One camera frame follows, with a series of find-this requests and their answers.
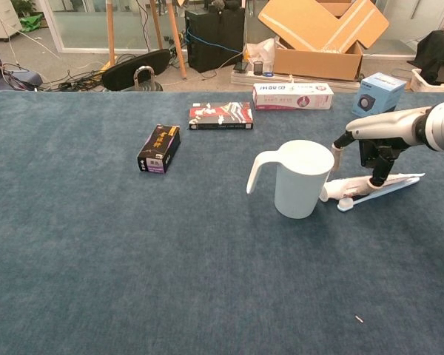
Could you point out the black mesh pen holder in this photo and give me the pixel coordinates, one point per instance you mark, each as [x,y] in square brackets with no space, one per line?
[258,68]

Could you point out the wooden easel leg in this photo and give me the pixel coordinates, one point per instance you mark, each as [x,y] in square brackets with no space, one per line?
[175,37]
[110,33]
[156,26]

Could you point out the black purple small box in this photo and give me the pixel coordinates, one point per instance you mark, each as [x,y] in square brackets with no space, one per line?
[157,149]

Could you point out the blue speaker box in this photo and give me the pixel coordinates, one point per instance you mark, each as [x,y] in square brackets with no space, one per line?
[377,94]

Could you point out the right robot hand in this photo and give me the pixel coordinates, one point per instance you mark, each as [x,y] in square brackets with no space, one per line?
[388,124]

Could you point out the open cardboard box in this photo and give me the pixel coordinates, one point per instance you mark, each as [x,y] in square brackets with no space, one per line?
[318,63]

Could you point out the white plastic crate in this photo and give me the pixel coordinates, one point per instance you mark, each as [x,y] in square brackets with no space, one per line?
[425,86]

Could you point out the black swivel stool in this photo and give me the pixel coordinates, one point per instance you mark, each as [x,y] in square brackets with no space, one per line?
[129,72]

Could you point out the black cloth cover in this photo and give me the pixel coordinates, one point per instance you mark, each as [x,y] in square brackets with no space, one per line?
[436,48]

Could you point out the red black flat box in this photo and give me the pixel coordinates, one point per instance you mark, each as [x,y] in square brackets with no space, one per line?
[222,114]

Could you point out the aluminium profile platform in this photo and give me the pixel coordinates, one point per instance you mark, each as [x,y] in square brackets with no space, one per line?
[251,78]

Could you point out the blue table mat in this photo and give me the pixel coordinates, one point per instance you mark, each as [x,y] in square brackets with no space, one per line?
[96,240]

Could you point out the white cabinet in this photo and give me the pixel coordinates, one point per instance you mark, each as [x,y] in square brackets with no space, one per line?
[0,18]

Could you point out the light blue toothbrush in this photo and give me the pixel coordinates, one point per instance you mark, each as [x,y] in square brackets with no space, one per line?
[377,195]

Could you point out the black phone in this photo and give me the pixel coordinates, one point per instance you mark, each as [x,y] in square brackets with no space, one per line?
[241,66]

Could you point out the black computer tower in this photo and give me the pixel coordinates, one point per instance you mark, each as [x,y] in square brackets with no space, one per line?
[214,44]

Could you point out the floral toothpaste tube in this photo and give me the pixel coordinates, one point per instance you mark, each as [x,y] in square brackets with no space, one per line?
[340,186]

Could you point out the small white scrap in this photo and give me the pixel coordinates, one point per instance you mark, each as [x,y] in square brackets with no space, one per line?
[359,318]

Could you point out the green bag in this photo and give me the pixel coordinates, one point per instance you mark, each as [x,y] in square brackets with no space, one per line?
[31,22]

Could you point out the white plastic bag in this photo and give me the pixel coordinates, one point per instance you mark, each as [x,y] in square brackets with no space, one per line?
[260,50]

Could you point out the white toothpaste carton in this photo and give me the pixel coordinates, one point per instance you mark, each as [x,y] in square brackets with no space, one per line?
[292,98]

